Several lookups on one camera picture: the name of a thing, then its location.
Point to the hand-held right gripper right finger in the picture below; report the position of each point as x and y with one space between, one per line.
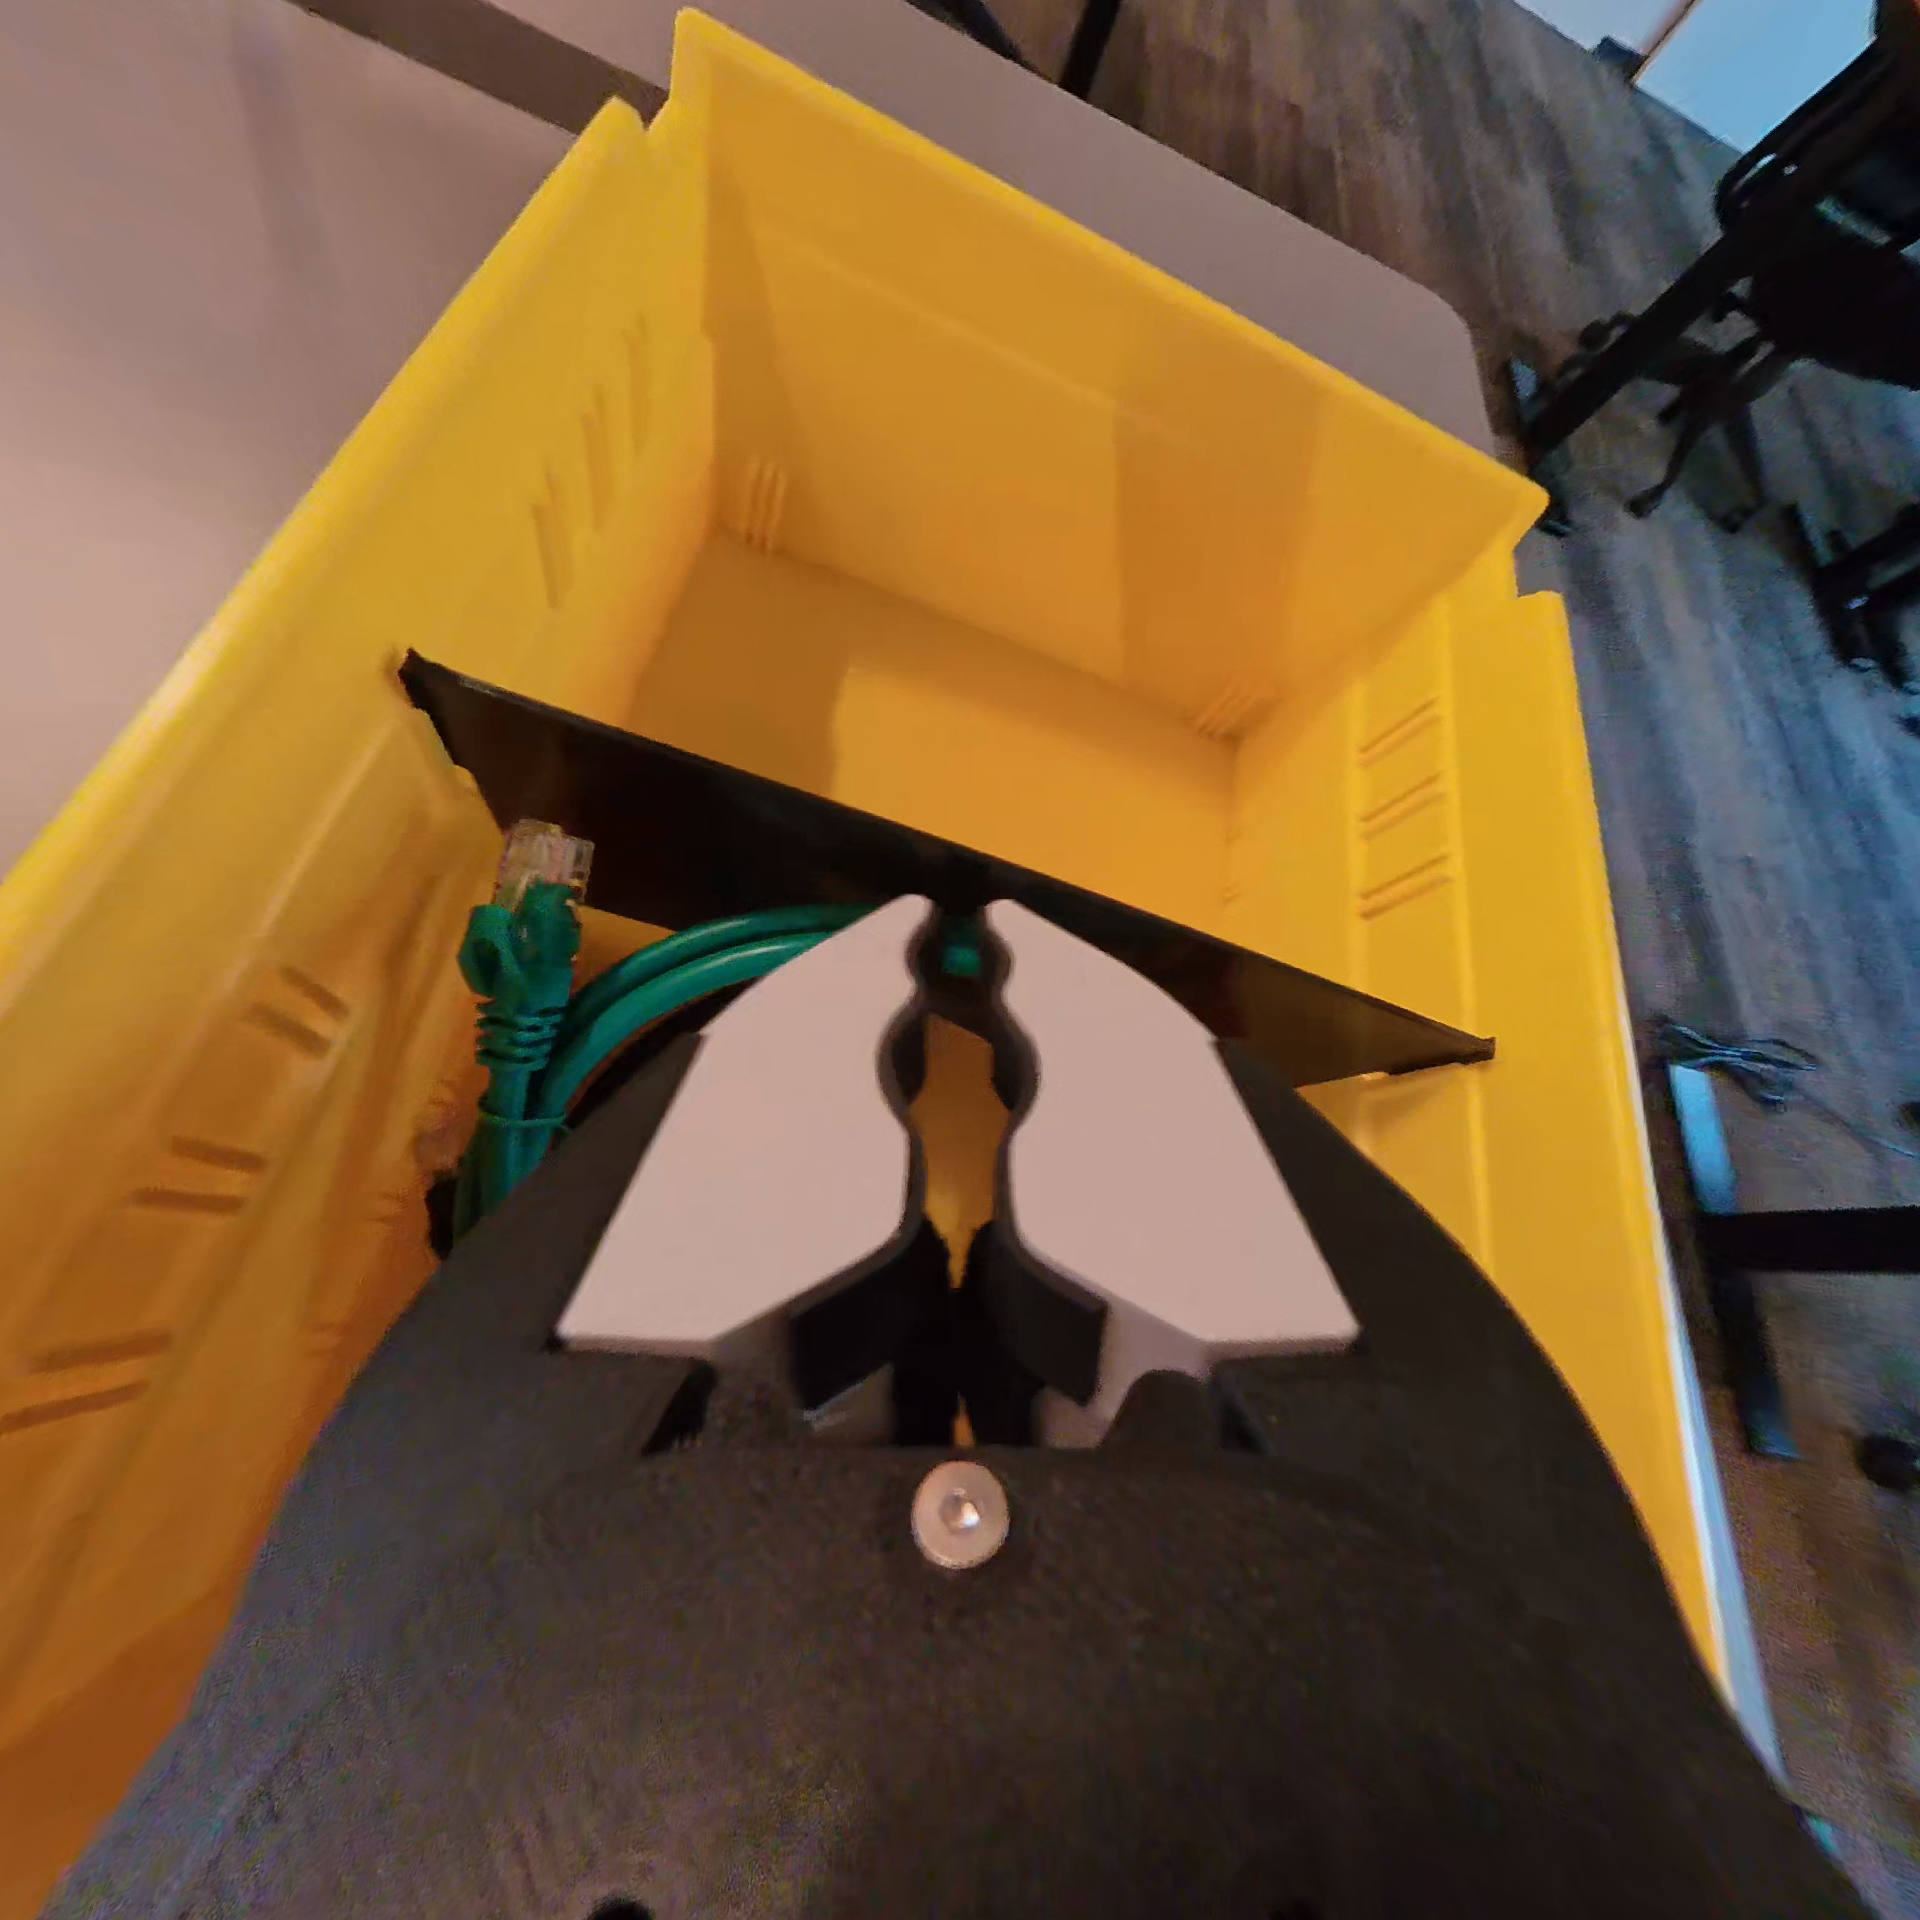
1184 1184

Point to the black office chair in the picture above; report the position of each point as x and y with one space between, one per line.
1822 224

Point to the yellow plastic bin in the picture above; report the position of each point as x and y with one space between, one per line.
975 525

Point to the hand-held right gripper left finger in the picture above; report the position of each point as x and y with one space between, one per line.
735 1170

